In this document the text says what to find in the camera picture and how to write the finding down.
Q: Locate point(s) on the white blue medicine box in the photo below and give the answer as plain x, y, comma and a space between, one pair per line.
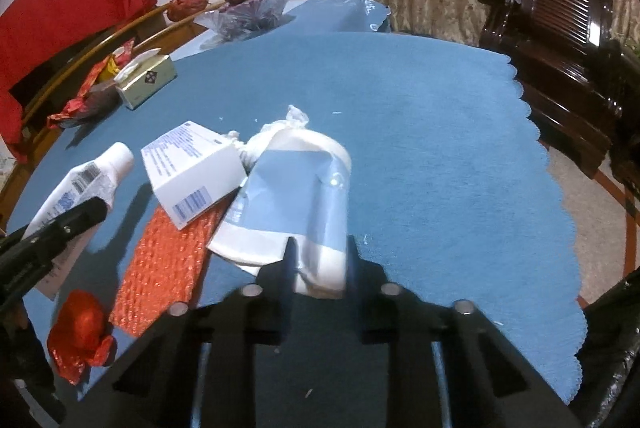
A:
191, 168

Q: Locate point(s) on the white tube bottle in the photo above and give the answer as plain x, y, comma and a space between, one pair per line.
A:
95, 178

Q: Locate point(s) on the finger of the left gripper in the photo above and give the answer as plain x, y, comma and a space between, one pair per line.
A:
26, 261

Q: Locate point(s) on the red snack packets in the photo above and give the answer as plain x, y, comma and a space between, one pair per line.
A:
105, 70

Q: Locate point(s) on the red ornament on sideboard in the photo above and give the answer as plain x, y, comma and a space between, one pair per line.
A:
177, 10

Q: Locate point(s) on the red cloth cover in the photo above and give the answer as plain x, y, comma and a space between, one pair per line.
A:
33, 31

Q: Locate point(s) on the dark wooden armchair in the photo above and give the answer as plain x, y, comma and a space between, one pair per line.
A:
581, 84

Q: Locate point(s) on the red plastic bag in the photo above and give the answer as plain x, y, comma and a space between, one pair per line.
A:
79, 339

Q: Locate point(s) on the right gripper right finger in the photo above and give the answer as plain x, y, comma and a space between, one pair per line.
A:
447, 366

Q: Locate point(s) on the glass fruit bowl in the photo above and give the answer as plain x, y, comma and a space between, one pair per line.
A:
240, 22

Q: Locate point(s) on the black lined trash bin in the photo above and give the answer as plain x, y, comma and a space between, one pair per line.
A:
609, 393

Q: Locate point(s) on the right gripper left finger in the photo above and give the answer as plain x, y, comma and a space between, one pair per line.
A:
196, 367

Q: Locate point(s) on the wooden sideboard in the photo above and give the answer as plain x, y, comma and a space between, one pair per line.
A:
149, 30

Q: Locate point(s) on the white blue plastic pouch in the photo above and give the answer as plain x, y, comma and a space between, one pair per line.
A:
297, 186

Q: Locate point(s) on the tissue box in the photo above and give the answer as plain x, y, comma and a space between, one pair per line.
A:
145, 75

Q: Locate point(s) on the glass snack dish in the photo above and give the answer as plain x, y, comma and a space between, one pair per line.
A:
98, 103

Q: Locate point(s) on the orange foam net sleeve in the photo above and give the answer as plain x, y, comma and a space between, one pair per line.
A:
168, 266

